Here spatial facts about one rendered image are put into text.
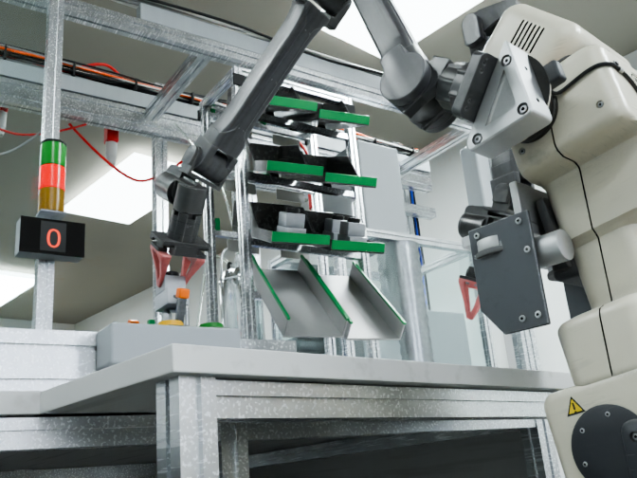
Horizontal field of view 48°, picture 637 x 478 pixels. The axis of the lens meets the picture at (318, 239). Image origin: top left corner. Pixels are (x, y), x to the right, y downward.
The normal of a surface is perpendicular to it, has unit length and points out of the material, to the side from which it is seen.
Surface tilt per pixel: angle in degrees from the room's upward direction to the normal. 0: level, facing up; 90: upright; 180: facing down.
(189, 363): 90
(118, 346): 90
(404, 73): 80
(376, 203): 90
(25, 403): 90
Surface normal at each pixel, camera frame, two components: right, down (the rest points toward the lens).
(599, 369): -0.74, -0.16
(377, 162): 0.56, -0.32
